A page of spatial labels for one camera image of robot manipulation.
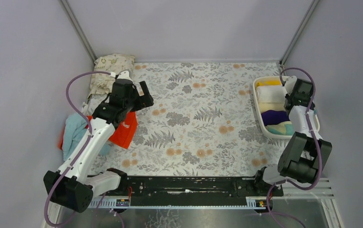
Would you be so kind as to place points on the yellow rolled towel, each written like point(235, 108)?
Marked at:
point(268, 83)

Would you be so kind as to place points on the pale green rolled towel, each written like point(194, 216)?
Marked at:
point(283, 128)

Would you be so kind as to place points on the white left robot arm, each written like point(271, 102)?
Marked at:
point(70, 186)

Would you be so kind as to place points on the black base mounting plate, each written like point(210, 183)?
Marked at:
point(145, 186)

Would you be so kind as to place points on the cream leaf print towel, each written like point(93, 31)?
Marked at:
point(102, 83)

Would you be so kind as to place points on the purple rolled towel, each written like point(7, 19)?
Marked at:
point(272, 117)

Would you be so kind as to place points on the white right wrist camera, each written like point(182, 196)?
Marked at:
point(289, 84)

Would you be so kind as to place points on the floral pattern table mat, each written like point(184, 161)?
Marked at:
point(203, 123)

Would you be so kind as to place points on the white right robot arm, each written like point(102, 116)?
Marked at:
point(306, 153)

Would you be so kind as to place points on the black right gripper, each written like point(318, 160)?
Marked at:
point(293, 102)

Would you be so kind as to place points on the white plastic tray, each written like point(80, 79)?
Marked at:
point(297, 120)

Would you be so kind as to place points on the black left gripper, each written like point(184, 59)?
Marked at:
point(142, 95)

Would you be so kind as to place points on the orange red towel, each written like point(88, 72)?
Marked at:
point(123, 135)

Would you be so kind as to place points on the light blue towel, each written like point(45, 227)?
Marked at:
point(75, 128)

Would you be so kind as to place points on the white rolled towel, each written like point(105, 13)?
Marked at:
point(271, 94)

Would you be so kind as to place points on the cream rolled towel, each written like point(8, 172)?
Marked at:
point(263, 107)

